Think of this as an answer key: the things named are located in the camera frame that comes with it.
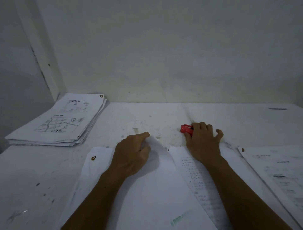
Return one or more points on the red stapler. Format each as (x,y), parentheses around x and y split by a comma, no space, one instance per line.
(185,129)

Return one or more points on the person's right forearm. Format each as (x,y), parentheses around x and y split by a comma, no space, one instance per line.
(239,196)

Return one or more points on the printed text paper sheet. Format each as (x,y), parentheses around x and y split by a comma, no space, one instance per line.
(201,187)

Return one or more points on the stack of printed papers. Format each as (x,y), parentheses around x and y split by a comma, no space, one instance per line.
(61,120)

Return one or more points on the printed paper bundle with clip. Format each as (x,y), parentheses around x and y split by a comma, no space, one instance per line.
(279,170)

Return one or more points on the white paper bundle green print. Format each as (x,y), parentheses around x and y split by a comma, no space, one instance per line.
(153,196)

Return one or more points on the person's left thumb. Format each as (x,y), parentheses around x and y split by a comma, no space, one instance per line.
(146,151)

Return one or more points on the person's left forearm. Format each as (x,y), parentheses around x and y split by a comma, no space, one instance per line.
(99,201)

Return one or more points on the person's right little finger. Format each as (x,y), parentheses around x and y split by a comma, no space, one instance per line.
(219,135)

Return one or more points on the person's right hand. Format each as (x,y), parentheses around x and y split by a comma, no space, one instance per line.
(203,144)

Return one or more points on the person's right middle finger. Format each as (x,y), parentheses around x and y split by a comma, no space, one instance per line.
(202,128)

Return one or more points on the black pen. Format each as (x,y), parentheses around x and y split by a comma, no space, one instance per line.
(277,109)

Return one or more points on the person's left hand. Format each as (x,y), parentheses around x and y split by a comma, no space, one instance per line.
(129,154)

